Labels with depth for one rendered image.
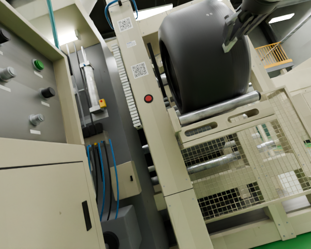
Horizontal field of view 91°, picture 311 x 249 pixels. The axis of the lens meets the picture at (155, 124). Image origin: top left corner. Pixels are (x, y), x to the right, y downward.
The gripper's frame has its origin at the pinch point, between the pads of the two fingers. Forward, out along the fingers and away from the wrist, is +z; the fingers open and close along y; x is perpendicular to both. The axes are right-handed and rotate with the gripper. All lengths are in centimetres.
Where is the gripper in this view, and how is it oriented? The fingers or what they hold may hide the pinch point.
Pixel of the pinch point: (229, 43)
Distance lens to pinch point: 62.8
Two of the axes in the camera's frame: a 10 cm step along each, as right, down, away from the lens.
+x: 3.1, 9.5, -0.7
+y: -9.5, 3.1, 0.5
